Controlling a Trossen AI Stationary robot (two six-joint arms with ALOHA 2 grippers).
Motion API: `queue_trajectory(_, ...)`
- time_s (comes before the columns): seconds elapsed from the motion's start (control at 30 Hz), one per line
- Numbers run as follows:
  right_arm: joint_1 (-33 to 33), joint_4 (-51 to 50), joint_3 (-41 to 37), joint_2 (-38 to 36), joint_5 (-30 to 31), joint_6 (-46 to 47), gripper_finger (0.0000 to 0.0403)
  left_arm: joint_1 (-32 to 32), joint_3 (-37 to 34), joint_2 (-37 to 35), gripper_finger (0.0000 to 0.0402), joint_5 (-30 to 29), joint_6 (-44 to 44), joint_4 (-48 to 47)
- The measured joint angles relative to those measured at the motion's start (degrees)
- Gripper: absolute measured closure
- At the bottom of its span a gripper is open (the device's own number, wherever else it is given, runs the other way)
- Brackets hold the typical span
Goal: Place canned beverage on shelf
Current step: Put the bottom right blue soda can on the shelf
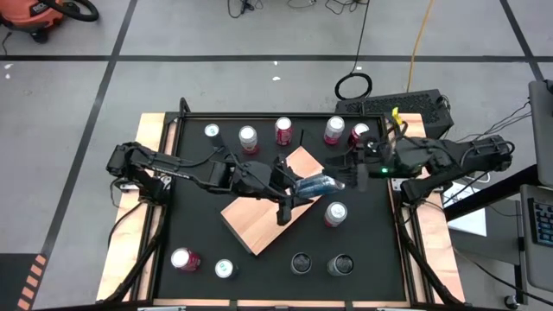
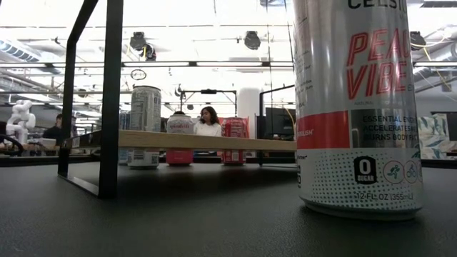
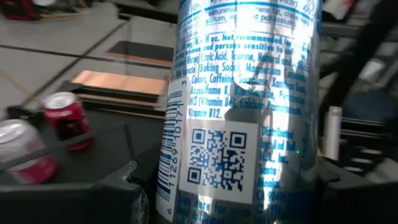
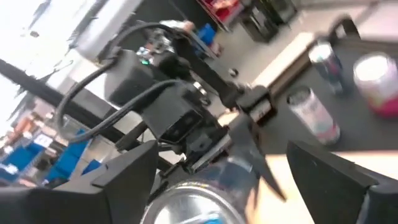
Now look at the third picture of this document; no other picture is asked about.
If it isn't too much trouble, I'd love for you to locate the white tube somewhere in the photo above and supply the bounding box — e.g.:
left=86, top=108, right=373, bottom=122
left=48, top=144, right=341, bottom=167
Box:
left=323, top=105, right=343, bottom=161

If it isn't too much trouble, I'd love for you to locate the red black tool case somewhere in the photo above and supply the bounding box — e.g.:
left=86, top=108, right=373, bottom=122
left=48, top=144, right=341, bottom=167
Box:
left=0, top=0, right=41, bottom=21

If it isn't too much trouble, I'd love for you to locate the white pink Spindrift can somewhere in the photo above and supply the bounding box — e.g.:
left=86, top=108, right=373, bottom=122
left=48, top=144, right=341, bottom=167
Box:
left=0, top=119, right=58, bottom=185

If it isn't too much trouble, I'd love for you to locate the red Coca-Cola can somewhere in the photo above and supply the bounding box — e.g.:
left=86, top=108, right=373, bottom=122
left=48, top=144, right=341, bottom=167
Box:
left=42, top=91, right=94, bottom=152

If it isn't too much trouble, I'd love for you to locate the blue silver Red Bull can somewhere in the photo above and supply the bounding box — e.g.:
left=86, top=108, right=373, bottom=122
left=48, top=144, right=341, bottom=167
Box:
left=155, top=0, right=323, bottom=224

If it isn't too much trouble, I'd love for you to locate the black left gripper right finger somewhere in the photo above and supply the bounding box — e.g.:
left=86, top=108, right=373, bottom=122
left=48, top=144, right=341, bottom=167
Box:
left=317, top=157, right=398, bottom=224

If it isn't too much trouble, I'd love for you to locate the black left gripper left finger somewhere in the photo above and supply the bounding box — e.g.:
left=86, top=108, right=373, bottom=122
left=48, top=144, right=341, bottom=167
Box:
left=0, top=160, right=156, bottom=224

